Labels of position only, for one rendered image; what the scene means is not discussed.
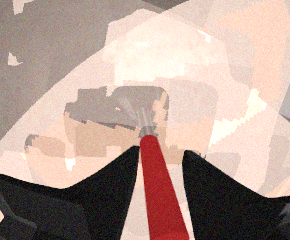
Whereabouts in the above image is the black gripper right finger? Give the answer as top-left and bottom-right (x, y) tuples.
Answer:
(182, 151), (290, 240)

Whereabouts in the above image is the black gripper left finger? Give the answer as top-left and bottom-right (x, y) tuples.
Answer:
(0, 145), (140, 240)

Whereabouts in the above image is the red peg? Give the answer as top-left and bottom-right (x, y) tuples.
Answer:
(140, 135), (189, 240)

